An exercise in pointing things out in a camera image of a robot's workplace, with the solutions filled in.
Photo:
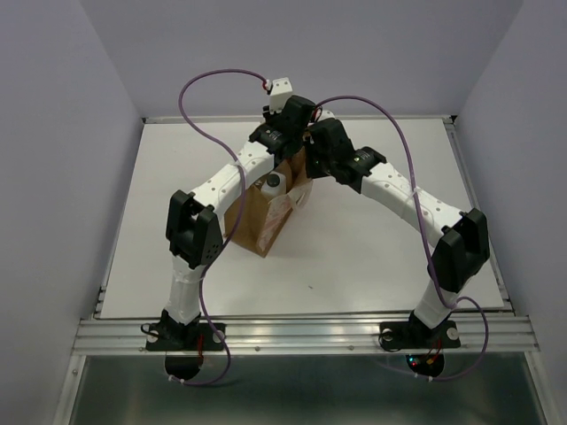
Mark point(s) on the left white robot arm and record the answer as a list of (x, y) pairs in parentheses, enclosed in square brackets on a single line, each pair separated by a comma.
[(194, 221)]

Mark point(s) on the aluminium mounting rail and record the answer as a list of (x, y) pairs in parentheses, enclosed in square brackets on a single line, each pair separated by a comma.
[(312, 334)]

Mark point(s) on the brown canvas tote bag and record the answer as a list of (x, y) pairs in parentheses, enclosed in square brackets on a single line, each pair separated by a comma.
[(265, 213)]

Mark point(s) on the white bottle black cap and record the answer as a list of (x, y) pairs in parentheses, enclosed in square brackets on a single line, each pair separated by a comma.
[(274, 186)]

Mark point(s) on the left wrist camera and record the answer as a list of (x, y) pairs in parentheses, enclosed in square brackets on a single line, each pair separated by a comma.
[(279, 91)]

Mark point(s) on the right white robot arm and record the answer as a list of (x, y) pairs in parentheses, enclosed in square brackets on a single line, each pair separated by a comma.
[(456, 242)]

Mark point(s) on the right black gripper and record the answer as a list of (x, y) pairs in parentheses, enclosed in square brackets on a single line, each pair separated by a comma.
[(310, 169)]

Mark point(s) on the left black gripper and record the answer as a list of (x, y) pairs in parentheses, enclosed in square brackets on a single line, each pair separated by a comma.
[(269, 118)]

